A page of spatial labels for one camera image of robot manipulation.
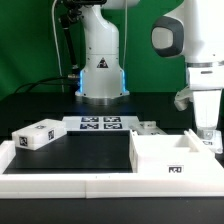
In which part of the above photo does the black hose behind robot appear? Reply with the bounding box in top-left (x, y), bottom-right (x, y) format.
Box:
top-left (58, 9), bottom-right (81, 72)

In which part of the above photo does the white cabinet top block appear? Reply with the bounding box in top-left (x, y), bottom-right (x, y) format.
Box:
top-left (12, 119), bottom-right (67, 150)

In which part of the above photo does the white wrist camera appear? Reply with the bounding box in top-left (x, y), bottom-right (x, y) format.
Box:
top-left (174, 86), bottom-right (193, 111)

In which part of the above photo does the white thin cable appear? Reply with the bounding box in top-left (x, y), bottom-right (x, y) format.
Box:
top-left (50, 0), bottom-right (64, 78)

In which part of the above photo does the white base tag plate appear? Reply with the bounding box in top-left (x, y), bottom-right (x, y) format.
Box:
top-left (63, 116), bottom-right (139, 131)

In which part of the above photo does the black cable on table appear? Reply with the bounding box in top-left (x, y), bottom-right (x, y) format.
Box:
top-left (14, 76), bottom-right (81, 94)

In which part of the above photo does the white cabinet body box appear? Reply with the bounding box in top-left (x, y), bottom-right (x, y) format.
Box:
top-left (129, 130), bottom-right (223, 175)

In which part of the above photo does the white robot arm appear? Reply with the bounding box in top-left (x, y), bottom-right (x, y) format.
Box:
top-left (56, 0), bottom-right (224, 141)

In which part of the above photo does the white cabinet door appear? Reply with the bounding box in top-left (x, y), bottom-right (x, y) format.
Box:
top-left (199, 130), bottom-right (223, 154)
top-left (130, 121), bottom-right (165, 135)

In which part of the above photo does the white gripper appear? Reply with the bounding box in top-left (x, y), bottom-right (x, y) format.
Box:
top-left (186, 61), bottom-right (224, 140)

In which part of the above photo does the white U-shaped frame fence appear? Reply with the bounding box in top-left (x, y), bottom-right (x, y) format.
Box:
top-left (0, 141), bottom-right (224, 199)

